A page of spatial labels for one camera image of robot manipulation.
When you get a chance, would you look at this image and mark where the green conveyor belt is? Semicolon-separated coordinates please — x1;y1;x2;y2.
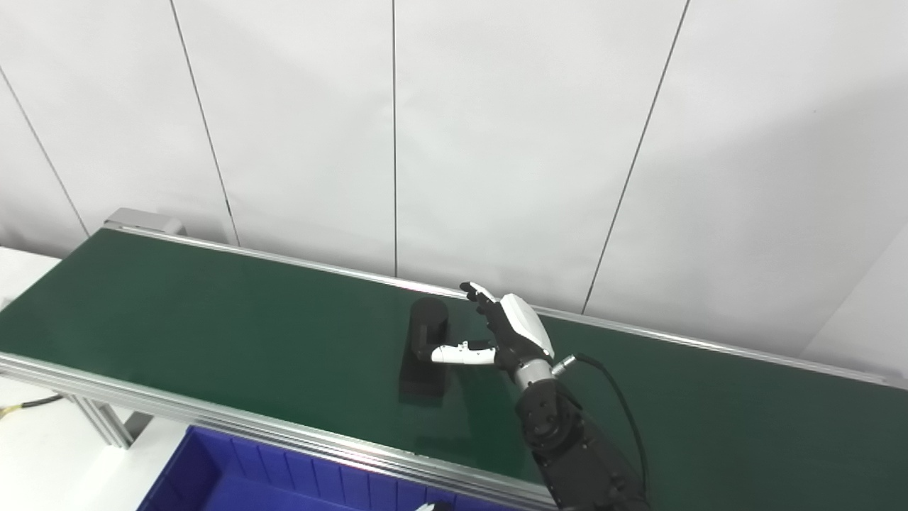
0;224;908;511

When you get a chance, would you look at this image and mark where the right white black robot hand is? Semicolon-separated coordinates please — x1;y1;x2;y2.
431;282;556;374

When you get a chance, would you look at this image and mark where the blue plastic bin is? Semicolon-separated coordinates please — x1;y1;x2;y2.
138;424;515;511

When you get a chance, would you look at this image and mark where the aluminium conveyor leg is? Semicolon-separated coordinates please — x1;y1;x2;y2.
65;394;154;450

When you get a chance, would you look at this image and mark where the black cylinder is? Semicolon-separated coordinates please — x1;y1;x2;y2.
399;297;452;407

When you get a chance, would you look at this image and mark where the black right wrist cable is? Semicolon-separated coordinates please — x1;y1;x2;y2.
552;353;650;498

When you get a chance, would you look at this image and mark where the yellow black cable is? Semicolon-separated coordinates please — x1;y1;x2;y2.
0;395;66;421

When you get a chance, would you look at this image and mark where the grey conveyor end housing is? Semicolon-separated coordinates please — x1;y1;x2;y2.
104;208;187;237

